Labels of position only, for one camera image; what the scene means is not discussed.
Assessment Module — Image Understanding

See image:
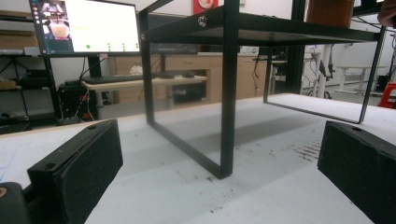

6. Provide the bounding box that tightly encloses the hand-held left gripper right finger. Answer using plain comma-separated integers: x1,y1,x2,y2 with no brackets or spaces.
317,119,396,224

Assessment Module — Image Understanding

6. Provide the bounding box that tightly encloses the black storage rack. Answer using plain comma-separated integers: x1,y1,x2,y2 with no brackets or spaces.
0,8,64,135

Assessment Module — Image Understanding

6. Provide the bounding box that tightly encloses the computer monitor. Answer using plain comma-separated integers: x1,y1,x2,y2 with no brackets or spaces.
29,0,141,78

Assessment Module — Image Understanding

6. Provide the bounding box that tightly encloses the red wall poster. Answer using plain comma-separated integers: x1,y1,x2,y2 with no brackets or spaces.
192,0,219,15

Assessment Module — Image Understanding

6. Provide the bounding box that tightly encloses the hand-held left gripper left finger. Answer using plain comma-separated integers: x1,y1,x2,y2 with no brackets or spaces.
26,118,124,224

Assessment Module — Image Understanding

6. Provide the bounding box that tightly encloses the small black computer tower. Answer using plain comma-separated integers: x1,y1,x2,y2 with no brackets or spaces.
58,79,95,123

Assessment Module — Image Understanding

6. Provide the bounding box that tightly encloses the wooden cabinet row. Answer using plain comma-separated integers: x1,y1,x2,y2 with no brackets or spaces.
107,53,273,105

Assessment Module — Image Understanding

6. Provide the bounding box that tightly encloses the black aluminium post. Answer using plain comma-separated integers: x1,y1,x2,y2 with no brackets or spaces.
285,0,308,95

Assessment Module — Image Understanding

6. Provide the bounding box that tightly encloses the red stool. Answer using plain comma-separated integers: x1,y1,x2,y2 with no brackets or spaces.
377,81,396,109

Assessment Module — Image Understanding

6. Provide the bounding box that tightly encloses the black keyboard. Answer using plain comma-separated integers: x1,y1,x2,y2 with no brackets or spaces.
81,74,145,85

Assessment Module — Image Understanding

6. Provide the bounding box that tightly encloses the white-legged desk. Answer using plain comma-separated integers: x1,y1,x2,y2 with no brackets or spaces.
81,74,208,120

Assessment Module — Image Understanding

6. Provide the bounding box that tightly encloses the black metal shelf rack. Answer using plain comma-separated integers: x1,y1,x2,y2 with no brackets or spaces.
137,0,388,180

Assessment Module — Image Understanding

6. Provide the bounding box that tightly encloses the white background table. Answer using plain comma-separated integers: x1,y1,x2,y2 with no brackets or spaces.
334,64,388,95

